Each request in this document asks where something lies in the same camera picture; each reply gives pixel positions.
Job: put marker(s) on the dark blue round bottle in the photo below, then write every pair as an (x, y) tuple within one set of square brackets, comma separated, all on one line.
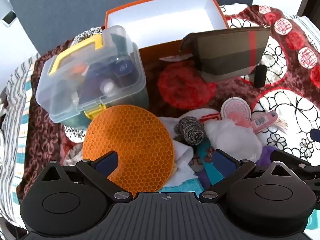
[(123, 68)]

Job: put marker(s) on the red patterned blanket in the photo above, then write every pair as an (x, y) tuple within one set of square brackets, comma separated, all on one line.
[(187, 90)]

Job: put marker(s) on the dark grey padded headboard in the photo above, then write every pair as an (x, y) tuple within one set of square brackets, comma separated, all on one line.
[(62, 10)]

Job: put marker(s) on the white cotton wad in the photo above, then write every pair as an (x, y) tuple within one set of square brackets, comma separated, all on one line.
[(225, 135)]

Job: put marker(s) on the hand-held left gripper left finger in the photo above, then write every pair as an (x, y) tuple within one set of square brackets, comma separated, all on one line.
[(107, 163)]

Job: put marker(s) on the steel wool scrubber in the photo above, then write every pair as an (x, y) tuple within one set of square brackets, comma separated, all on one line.
[(189, 130)]

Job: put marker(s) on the brown plaid pouch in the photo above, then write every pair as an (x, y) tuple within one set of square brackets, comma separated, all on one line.
[(225, 55)]

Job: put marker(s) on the clear plastic storage box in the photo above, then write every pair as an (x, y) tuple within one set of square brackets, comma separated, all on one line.
[(62, 100)]

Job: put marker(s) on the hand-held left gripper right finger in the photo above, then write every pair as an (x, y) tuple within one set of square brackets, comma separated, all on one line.
[(223, 161)]

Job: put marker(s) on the teal printed cloth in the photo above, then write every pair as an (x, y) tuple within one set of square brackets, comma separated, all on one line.
[(202, 165)]

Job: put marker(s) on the white round bottle cap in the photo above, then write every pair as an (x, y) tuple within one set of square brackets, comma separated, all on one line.
[(108, 87)]

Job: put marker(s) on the orange honeycomb silicone trivet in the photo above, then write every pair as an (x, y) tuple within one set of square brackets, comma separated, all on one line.
[(130, 140)]

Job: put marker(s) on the white towel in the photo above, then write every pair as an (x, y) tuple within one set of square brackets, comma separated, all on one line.
[(182, 160)]

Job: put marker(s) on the black foam cylinder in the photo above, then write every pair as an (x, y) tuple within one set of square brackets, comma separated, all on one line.
[(260, 76)]

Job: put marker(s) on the orange cardboard box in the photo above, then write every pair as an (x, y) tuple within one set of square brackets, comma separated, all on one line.
[(155, 51)]

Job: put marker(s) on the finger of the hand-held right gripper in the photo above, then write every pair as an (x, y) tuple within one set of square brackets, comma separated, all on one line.
[(315, 135), (287, 158)]

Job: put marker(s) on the pink pad packet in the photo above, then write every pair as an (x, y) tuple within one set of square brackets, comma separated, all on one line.
[(262, 121)]

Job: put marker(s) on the striped bed sheet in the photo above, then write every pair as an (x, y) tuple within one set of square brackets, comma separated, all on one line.
[(15, 130)]

